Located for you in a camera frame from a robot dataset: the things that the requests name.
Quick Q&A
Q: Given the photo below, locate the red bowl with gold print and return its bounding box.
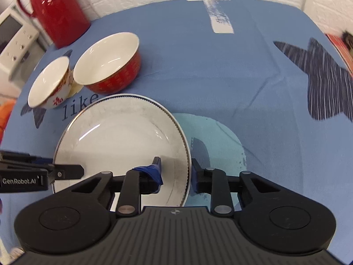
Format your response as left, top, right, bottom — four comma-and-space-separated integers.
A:
73, 32, 142, 95

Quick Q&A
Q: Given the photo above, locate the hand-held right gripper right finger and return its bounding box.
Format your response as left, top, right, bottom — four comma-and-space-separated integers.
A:
191, 158, 287, 217

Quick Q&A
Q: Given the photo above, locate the white plate with patterned rim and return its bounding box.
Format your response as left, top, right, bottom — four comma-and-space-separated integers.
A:
52, 94, 192, 207

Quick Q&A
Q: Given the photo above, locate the blue printed tablecloth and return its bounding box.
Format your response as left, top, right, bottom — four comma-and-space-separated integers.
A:
0, 0, 353, 265

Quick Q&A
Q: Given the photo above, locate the red patterned cloth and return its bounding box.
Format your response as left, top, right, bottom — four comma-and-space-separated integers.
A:
324, 30, 353, 78

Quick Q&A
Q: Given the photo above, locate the white appliance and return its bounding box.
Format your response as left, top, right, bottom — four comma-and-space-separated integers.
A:
0, 6, 48, 81

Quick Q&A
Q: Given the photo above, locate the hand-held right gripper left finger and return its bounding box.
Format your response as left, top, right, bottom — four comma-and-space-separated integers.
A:
63, 157, 164, 218

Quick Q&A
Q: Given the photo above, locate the red thermos jug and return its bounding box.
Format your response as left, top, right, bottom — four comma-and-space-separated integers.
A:
17, 0, 92, 49

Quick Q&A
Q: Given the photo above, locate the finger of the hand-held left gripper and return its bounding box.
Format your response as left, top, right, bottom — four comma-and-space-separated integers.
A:
47, 164, 85, 181
0, 151, 54, 169

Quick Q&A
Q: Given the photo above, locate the small white floral bowl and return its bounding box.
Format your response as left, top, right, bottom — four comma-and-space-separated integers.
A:
28, 56, 74, 109

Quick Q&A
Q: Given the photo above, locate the orange object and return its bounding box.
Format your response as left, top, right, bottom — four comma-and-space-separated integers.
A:
0, 101, 16, 144

